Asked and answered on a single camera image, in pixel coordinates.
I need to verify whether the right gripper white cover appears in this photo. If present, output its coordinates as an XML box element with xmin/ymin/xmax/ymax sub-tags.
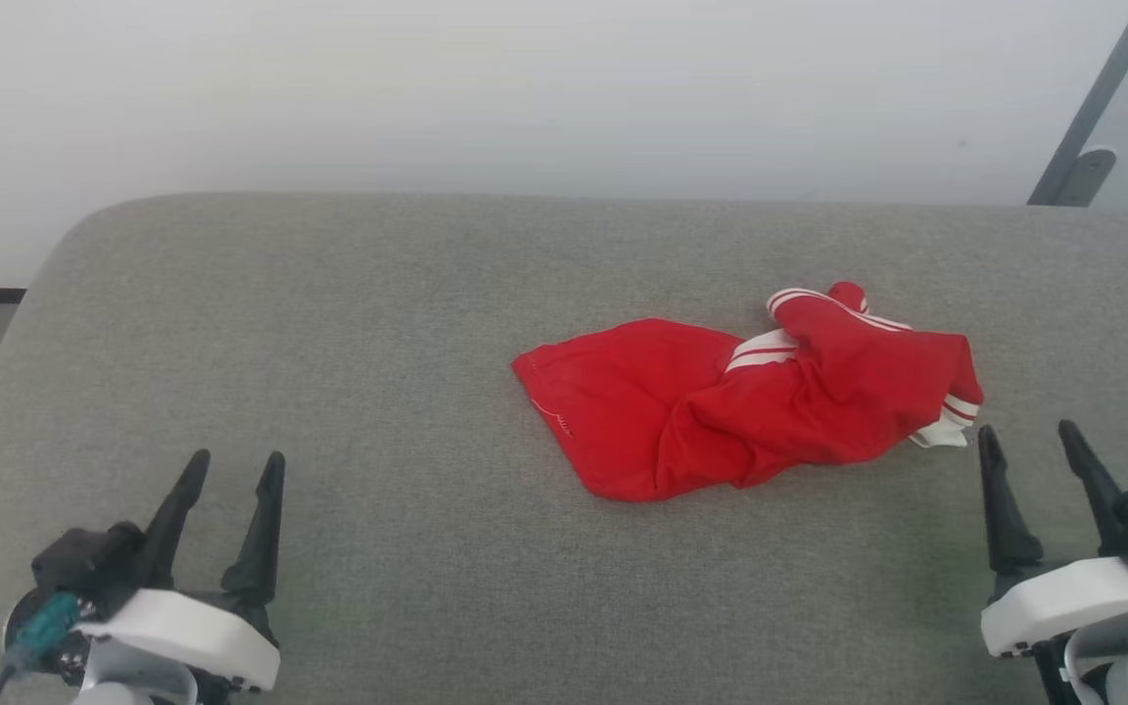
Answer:
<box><xmin>977</xmin><ymin>420</ymin><xmax>1128</xmax><ymax>659</ymax></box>

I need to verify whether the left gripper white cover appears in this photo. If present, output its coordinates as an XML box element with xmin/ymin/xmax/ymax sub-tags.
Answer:
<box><xmin>74</xmin><ymin>449</ymin><xmax>287</xmax><ymax>696</ymax></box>

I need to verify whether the red garment with white trim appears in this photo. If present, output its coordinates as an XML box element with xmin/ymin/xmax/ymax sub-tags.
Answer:
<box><xmin>511</xmin><ymin>281</ymin><xmax>985</xmax><ymax>503</ymax></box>

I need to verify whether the grey fabric sofa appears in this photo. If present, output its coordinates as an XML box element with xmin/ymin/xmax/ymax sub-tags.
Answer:
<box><xmin>0</xmin><ymin>192</ymin><xmax>1128</xmax><ymax>705</ymax></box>

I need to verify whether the teal cable connector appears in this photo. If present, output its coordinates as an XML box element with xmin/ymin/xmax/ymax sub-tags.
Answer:
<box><xmin>0</xmin><ymin>591</ymin><xmax>84</xmax><ymax>705</ymax></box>

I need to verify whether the grey rounded floor bracket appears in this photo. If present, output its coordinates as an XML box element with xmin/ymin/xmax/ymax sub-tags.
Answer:
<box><xmin>1063</xmin><ymin>147</ymin><xmax>1118</xmax><ymax>208</ymax></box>

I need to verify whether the grey metal frame post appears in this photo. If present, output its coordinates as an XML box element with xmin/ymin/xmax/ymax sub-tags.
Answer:
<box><xmin>1027</xmin><ymin>0</ymin><xmax>1128</xmax><ymax>208</ymax></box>

